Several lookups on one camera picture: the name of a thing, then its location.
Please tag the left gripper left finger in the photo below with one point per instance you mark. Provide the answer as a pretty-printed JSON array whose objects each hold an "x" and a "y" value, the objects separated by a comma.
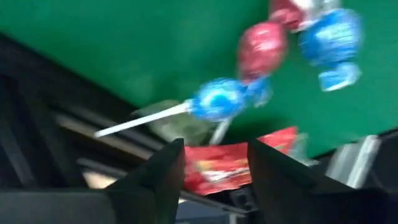
[{"x": 140, "y": 199}]

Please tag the blue lollipop white stick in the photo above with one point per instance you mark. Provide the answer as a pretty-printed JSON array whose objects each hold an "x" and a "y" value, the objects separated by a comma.
[
  {"x": 217, "y": 99},
  {"x": 329, "y": 37}
]

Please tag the red candy pack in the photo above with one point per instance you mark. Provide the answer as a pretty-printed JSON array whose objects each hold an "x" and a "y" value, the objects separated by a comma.
[
  {"x": 217, "y": 171},
  {"x": 289, "y": 12}
]

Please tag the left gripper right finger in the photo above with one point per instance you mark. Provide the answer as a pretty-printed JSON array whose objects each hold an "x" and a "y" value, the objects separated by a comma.
[{"x": 295, "y": 202}]

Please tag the red lollipop white stick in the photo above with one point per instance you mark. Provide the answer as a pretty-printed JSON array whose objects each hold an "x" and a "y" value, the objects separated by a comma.
[{"x": 261, "y": 49}]

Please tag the green table mat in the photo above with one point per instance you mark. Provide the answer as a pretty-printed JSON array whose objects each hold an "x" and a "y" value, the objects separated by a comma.
[{"x": 124, "y": 46}]

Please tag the silver metal bracket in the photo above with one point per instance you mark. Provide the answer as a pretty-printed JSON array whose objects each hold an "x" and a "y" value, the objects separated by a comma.
[{"x": 354, "y": 161}]

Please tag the clear wrapped candy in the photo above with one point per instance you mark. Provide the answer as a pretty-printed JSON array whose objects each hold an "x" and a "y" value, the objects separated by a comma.
[
  {"x": 303, "y": 149},
  {"x": 174, "y": 127}
]

